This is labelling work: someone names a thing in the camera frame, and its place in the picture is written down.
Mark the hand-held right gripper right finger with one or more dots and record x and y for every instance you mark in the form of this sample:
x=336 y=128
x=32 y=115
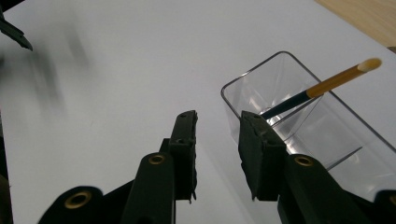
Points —
x=261 y=155

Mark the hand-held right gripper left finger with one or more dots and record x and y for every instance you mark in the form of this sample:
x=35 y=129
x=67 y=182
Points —
x=183 y=149

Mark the clear acrylic organizer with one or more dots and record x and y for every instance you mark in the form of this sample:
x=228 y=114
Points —
x=274 y=81

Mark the fluffy cream-tipped makeup brush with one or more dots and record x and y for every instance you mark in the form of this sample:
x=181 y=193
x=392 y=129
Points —
x=336 y=80

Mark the white board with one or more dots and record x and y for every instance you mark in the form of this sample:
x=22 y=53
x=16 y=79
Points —
x=124 y=77

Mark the wooden table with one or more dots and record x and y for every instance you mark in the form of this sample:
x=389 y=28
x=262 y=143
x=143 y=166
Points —
x=367 y=18

